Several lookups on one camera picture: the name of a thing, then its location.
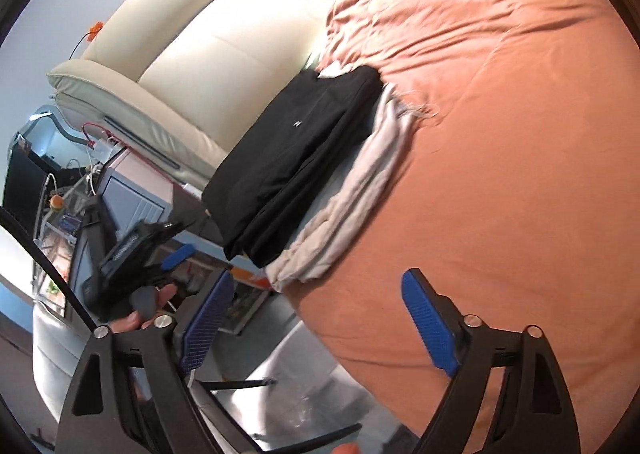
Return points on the black long-sleeve shirt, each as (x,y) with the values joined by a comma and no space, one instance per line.
(261,191)

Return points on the orange-brown bed sheet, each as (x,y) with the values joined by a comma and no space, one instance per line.
(518,198)

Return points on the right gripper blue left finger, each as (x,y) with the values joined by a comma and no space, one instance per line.
(200,317)

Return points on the folded beige blanket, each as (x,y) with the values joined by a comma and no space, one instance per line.
(341,209)

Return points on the cream padded headboard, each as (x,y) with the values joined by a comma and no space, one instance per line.
(181,81)

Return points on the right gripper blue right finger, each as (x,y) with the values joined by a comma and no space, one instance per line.
(438,321)

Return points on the grey left nightstand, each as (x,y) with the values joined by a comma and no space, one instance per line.
(134,190)

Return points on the person's left hand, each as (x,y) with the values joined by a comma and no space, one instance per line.
(148,303)

